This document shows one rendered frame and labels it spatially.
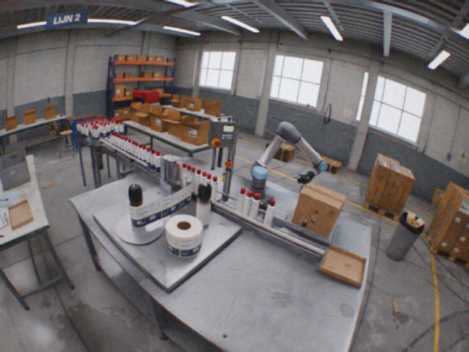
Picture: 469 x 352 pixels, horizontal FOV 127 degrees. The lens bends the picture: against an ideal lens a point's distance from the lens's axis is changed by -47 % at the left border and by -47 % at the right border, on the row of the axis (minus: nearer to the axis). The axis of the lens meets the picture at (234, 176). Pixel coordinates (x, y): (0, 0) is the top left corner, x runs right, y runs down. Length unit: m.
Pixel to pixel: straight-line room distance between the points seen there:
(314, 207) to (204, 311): 0.97
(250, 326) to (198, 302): 0.27
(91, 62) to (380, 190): 9.28
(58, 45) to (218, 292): 8.37
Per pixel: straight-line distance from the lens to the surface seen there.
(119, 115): 8.51
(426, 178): 6.86
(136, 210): 1.29
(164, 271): 1.16
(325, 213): 1.53
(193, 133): 3.19
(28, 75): 8.43
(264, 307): 1.13
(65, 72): 8.53
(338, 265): 1.50
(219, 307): 1.09
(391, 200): 4.50
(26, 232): 1.84
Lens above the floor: 1.77
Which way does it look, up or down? 25 degrees down
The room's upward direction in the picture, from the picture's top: 8 degrees clockwise
